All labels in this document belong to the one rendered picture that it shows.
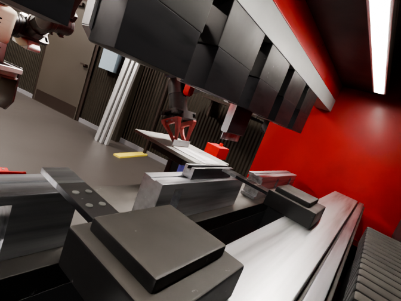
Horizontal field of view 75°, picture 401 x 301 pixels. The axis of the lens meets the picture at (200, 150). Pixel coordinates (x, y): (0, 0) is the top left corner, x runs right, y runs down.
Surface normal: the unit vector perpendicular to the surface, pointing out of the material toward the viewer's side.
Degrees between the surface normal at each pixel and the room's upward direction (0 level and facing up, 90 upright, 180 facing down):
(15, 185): 0
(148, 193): 90
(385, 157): 90
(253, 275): 0
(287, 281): 0
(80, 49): 90
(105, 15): 90
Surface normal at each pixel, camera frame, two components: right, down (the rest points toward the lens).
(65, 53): -0.37, 0.04
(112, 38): -0.57, -0.06
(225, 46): 0.75, 0.39
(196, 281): 0.35, -0.92
